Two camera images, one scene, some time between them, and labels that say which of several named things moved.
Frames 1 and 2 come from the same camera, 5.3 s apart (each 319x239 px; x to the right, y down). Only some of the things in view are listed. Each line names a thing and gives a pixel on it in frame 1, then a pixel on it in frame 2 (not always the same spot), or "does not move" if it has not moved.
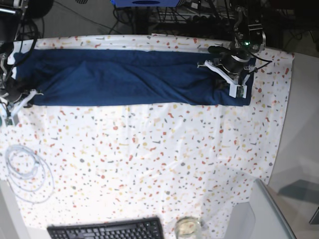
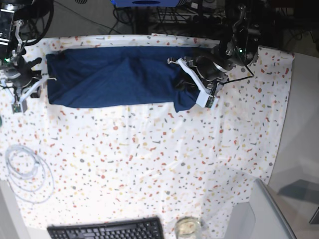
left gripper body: (14, 91) → (21, 75)
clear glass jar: (187, 227) does not move
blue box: (144, 3) does not move
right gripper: (235, 60) → (207, 68)
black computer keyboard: (150, 228) does not move
